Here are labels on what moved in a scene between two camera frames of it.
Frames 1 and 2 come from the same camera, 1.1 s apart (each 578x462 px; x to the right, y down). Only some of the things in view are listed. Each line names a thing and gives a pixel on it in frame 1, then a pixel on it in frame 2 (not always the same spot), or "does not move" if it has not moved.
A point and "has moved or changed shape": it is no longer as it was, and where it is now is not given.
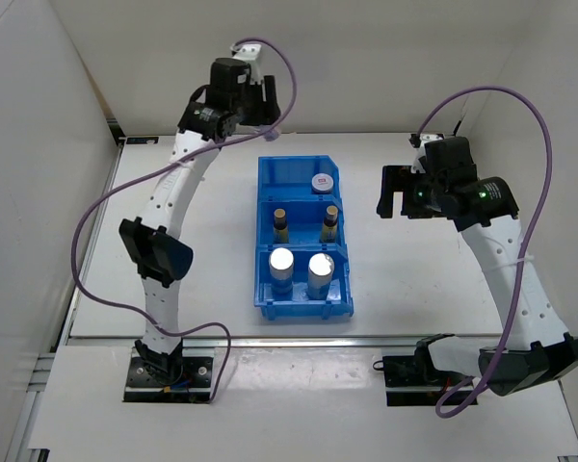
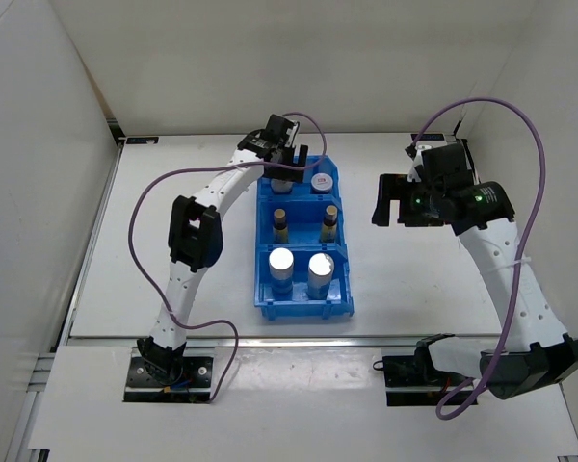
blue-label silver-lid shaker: x=281 y=268 does not move
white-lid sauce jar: x=322 y=183 does not move
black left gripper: x=267 y=112 -> x=286 y=173
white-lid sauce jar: x=272 y=135 has moved or changed shape
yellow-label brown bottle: x=329 y=225 does not move
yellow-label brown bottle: x=279 y=228 does not move
